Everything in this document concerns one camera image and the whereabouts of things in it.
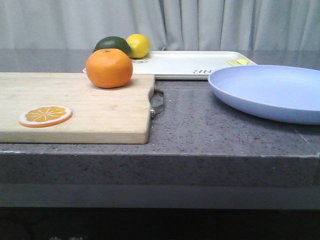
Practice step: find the orange fruit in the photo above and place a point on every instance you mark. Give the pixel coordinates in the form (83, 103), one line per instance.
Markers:
(109, 68)

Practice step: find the light blue plate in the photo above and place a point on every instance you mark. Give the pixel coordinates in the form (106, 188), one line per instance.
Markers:
(280, 93)

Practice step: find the white rectangular tray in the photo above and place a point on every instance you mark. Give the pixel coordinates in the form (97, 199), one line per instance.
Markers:
(184, 65)

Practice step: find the yellow print on tray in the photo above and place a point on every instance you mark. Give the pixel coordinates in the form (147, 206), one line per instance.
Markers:
(238, 62)

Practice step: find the wooden cutting board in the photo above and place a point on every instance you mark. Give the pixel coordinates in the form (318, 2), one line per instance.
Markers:
(99, 116)

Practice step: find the yellow lemon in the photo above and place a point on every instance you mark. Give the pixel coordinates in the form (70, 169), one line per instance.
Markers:
(139, 44)

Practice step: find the green lime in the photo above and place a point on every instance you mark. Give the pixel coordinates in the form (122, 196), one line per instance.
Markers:
(113, 42)

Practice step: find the grey curtain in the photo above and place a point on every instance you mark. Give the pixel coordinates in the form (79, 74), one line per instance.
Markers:
(174, 25)

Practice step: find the orange slice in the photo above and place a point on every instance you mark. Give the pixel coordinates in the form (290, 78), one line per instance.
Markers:
(45, 116)

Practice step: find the metal cutting board handle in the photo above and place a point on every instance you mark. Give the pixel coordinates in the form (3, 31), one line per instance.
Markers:
(157, 102)

